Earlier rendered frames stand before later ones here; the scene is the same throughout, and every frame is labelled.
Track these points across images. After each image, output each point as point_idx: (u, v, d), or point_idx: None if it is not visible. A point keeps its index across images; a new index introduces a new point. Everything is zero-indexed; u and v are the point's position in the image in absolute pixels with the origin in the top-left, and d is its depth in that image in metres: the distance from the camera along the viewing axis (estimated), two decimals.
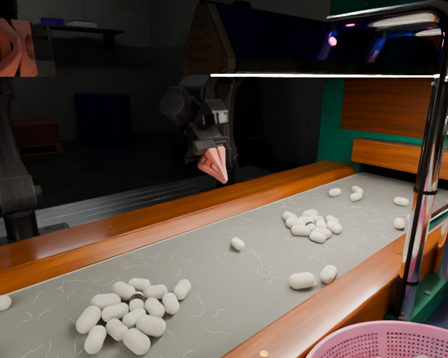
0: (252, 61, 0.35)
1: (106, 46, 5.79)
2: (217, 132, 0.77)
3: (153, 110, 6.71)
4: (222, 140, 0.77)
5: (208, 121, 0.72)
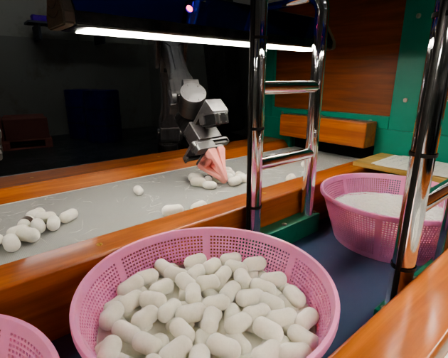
0: (92, 16, 0.44)
1: (96, 43, 5.88)
2: (217, 132, 0.77)
3: (144, 106, 6.80)
4: (222, 140, 0.77)
5: (209, 121, 0.71)
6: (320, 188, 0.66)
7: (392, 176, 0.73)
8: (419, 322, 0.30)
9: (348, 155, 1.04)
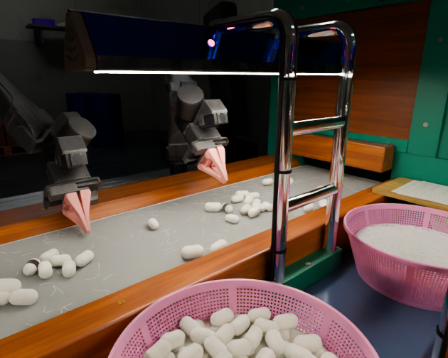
0: (114, 60, 0.42)
1: None
2: (217, 132, 0.77)
3: (145, 109, 6.78)
4: (221, 140, 0.77)
5: (208, 121, 0.72)
6: (343, 224, 0.64)
7: (415, 207, 0.71)
8: None
9: (363, 176, 1.01)
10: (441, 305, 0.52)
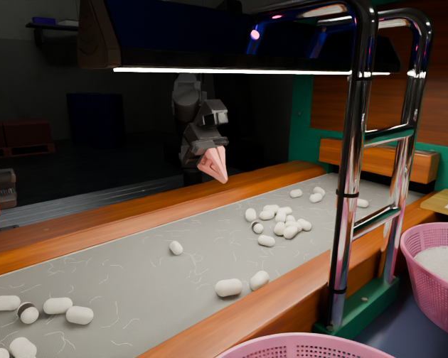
0: (143, 54, 0.32)
1: None
2: (217, 132, 0.77)
3: (147, 110, 6.68)
4: (221, 140, 0.77)
5: (208, 121, 0.72)
6: (401, 249, 0.54)
7: None
8: None
9: None
10: None
